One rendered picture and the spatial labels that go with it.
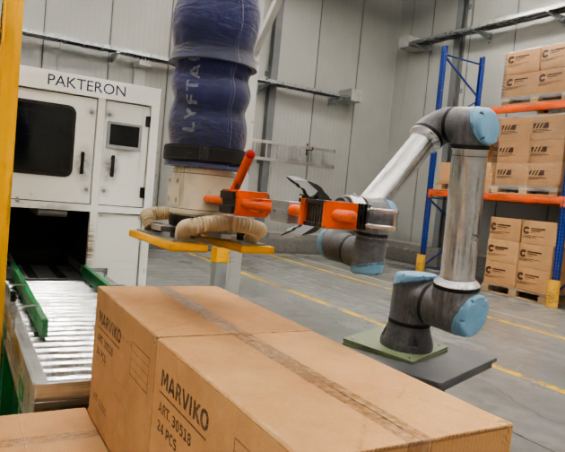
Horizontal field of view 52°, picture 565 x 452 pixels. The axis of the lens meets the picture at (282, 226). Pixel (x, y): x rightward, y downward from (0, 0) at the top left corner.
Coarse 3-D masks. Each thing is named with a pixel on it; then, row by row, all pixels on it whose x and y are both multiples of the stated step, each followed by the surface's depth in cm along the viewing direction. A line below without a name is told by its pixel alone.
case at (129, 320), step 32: (128, 288) 179; (160, 288) 184; (192, 288) 189; (96, 320) 177; (128, 320) 146; (160, 320) 141; (192, 320) 144; (224, 320) 147; (256, 320) 151; (288, 320) 154; (96, 352) 175; (128, 352) 145; (96, 384) 173; (128, 384) 144; (96, 416) 171; (128, 416) 142; (128, 448) 141
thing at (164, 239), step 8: (136, 232) 160; (144, 232) 159; (152, 232) 156; (160, 232) 158; (168, 232) 161; (144, 240) 154; (152, 240) 148; (160, 240) 144; (168, 240) 143; (176, 240) 141; (184, 240) 142; (192, 240) 143; (168, 248) 139; (176, 248) 139; (184, 248) 140; (192, 248) 141; (200, 248) 142
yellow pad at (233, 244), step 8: (208, 240) 165; (216, 240) 160; (224, 240) 157; (232, 240) 155; (240, 240) 156; (232, 248) 152; (240, 248) 148; (248, 248) 149; (256, 248) 150; (264, 248) 151; (272, 248) 152
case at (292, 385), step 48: (192, 336) 129; (240, 336) 133; (288, 336) 137; (192, 384) 107; (240, 384) 100; (288, 384) 103; (336, 384) 105; (384, 384) 108; (192, 432) 106; (240, 432) 89; (288, 432) 82; (336, 432) 83; (384, 432) 85; (432, 432) 87; (480, 432) 90
